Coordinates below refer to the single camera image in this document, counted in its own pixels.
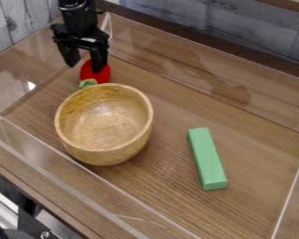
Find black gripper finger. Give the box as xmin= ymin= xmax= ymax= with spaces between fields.
xmin=57 ymin=43 xmax=81 ymax=67
xmin=89 ymin=48 xmax=108 ymax=73

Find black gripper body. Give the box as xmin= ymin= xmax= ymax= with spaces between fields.
xmin=50 ymin=0 xmax=109 ymax=50

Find red plush strawberry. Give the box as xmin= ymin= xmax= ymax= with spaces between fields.
xmin=79 ymin=60 xmax=110 ymax=89

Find wooden bowl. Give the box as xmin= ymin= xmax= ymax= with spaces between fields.
xmin=54 ymin=83 xmax=153 ymax=166

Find clear acrylic tray walls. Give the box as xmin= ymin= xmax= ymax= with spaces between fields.
xmin=0 ymin=14 xmax=299 ymax=239

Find green rectangular block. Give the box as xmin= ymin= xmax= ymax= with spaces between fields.
xmin=188 ymin=128 xmax=228 ymax=190

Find black metal bracket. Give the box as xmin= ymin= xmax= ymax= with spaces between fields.
xmin=17 ymin=208 xmax=62 ymax=239

